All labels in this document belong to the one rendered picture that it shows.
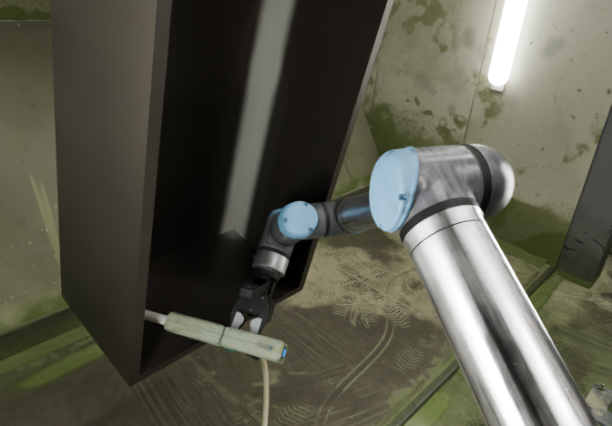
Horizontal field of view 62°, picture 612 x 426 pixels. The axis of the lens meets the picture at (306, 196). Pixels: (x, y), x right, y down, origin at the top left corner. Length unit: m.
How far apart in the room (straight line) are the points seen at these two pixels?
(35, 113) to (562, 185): 2.41
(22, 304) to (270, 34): 1.29
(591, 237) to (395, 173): 2.24
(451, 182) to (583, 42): 2.06
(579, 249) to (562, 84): 0.83
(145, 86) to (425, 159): 0.45
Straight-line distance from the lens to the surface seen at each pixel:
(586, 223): 2.85
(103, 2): 0.94
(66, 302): 1.47
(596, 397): 2.30
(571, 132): 2.76
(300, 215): 1.22
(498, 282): 0.65
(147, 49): 0.83
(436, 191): 0.69
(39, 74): 2.29
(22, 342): 2.12
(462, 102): 2.95
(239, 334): 1.25
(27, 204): 2.13
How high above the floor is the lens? 1.41
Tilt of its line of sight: 25 degrees down
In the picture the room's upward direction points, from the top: 5 degrees clockwise
